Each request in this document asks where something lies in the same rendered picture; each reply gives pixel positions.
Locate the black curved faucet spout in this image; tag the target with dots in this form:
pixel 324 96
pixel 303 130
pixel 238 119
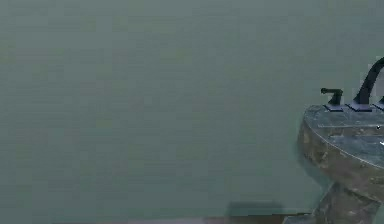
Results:
pixel 366 87

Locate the grey stone pedestal sink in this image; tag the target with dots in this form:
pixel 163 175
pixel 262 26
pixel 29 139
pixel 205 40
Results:
pixel 346 150

